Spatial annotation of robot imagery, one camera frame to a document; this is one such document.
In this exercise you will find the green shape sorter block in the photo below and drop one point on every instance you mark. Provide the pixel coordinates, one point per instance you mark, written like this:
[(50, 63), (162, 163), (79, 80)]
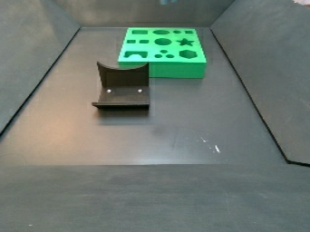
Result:
[(170, 49)]

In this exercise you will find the teal three prong object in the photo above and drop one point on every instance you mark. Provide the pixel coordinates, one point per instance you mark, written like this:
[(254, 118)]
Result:
[(166, 2)]

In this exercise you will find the black curved holder stand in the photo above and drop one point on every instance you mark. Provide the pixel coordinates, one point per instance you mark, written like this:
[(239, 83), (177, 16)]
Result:
[(124, 87)]

